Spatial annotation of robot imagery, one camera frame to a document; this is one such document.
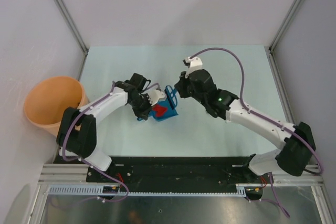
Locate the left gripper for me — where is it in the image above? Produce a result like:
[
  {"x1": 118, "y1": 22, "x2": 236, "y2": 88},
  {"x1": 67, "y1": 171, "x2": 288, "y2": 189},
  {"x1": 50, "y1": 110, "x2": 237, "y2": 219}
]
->
[{"x1": 129, "y1": 93, "x2": 156, "y2": 120}]

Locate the small red paper scrap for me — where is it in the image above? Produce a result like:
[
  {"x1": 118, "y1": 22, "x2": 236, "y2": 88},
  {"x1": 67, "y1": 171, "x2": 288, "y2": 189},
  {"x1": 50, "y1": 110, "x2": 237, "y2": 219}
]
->
[{"x1": 152, "y1": 104, "x2": 167, "y2": 117}]

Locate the blue plastic dustpan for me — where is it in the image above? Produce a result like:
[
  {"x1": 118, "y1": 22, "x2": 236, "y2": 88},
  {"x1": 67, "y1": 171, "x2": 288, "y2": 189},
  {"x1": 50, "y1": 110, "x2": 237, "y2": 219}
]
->
[{"x1": 149, "y1": 95, "x2": 178, "y2": 122}]

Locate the blue hand brush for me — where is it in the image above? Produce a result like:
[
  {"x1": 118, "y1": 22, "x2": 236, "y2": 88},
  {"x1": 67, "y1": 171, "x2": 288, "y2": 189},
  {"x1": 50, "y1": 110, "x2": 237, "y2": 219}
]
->
[{"x1": 164, "y1": 85, "x2": 178, "y2": 110}]

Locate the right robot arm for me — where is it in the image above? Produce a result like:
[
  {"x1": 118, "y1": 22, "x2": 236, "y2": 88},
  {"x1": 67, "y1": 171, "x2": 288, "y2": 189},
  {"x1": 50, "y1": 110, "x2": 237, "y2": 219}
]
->
[{"x1": 174, "y1": 69, "x2": 316, "y2": 183}]

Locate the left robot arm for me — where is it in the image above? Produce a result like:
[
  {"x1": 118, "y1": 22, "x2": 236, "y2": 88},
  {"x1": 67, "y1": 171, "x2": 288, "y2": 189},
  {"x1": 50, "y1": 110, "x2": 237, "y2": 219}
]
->
[{"x1": 56, "y1": 73, "x2": 166, "y2": 182}]

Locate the orange plastic bucket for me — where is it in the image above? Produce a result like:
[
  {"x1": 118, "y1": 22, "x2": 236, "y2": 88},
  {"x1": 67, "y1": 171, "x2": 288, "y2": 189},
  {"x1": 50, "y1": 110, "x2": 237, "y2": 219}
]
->
[{"x1": 24, "y1": 76, "x2": 89, "y2": 136}]

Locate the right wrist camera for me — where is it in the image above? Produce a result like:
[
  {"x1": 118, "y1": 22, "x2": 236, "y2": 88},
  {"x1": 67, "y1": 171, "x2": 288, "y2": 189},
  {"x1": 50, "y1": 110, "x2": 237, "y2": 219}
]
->
[{"x1": 183, "y1": 57, "x2": 203, "y2": 78}]

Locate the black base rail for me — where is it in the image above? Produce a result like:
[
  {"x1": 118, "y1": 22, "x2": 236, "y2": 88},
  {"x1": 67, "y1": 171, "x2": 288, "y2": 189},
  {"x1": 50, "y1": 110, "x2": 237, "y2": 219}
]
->
[{"x1": 54, "y1": 156, "x2": 263, "y2": 193}]

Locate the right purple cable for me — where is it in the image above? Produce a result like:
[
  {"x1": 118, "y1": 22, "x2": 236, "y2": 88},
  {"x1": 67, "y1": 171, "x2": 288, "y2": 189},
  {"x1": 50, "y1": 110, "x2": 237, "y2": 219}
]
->
[{"x1": 190, "y1": 47, "x2": 325, "y2": 218}]

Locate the white cable duct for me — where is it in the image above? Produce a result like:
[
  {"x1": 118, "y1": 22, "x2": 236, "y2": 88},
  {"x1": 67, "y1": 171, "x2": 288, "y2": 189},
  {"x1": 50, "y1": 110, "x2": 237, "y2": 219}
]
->
[{"x1": 47, "y1": 184, "x2": 263, "y2": 197}]

